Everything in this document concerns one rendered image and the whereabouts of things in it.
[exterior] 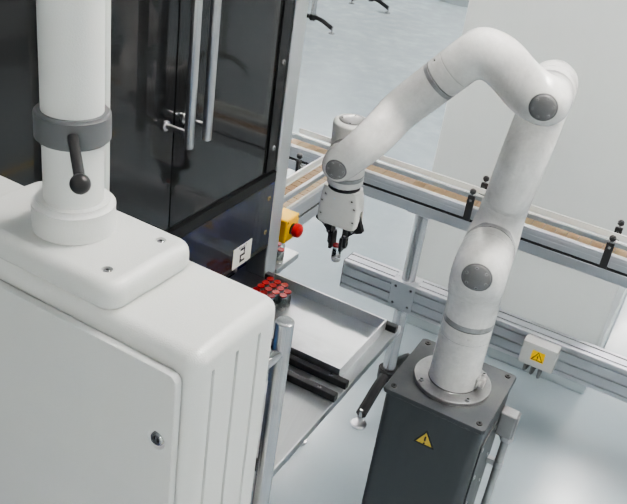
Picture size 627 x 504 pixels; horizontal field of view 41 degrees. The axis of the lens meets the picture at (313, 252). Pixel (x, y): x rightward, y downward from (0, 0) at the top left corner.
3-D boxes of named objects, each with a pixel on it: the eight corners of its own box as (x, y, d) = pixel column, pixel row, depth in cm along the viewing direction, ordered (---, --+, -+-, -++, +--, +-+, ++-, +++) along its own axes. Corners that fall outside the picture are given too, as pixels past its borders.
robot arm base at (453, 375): (500, 377, 207) (519, 316, 198) (475, 418, 192) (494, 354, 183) (430, 348, 214) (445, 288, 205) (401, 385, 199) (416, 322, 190)
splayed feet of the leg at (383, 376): (345, 424, 313) (351, 396, 306) (398, 360, 352) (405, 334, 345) (364, 433, 310) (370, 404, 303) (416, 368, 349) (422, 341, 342)
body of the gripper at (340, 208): (317, 180, 189) (313, 222, 195) (358, 193, 185) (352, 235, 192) (332, 168, 195) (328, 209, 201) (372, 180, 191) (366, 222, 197)
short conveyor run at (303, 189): (246, 270, 238) (251, 222, 231) (202, 252, 244) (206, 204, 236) (353, 193, 292) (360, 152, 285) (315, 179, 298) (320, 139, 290)
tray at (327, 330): (218, 326, 207) (220, 314, 205) (273, 283, 227) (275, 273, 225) (337, 381, 194) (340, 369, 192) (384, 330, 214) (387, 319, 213)
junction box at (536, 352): (517, 361, 284) (523, 339, 280) (521, 354, 288) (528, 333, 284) (551, 374, 280) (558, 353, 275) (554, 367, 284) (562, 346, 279)
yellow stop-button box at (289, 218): (262, 235, 233) (264, 213, 230) (275, 226, 239) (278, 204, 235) (285, 244, 230) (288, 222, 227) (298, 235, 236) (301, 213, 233)
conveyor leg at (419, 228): (371, 381, 325) (407, 208, 288) (380, 370, 333) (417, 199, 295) (391, 390, 322) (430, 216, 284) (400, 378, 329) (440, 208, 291)
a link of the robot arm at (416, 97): (446, 115, 163) (336, 195, 179) (457, 87, 176) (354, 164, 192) (417, 80, 161) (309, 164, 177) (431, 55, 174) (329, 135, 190)
